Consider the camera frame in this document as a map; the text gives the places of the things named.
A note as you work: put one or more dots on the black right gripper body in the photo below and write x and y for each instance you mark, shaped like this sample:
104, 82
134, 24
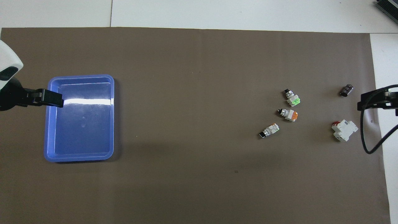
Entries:
392, 102

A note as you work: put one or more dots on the knob switch with green block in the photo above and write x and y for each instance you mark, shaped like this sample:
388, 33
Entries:
293, 99

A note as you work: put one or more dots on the brown table mat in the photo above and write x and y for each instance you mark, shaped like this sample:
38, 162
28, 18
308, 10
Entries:
199, 124

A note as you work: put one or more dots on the small dark terminal block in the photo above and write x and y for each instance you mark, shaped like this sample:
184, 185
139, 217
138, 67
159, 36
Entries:
346, 90

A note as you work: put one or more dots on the blue plastic tray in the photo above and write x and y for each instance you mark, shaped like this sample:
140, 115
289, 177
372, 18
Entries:
82, 130

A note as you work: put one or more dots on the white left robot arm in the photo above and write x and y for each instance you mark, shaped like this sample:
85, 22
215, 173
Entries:
7, 56

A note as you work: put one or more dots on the white circuit breaker red lever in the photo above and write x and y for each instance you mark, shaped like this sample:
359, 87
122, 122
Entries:
344, 130

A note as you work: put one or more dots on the white knob switch orange tab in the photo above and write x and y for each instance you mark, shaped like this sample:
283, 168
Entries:
270, 130

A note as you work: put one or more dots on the dark ribbed metal device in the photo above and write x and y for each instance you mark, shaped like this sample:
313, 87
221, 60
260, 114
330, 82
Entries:
388, 6

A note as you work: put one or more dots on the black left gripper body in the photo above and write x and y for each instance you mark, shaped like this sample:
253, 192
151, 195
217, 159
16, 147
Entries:
14, 96

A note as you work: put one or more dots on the knob switch with orange block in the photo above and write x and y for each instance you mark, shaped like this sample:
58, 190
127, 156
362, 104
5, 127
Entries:
289, 114

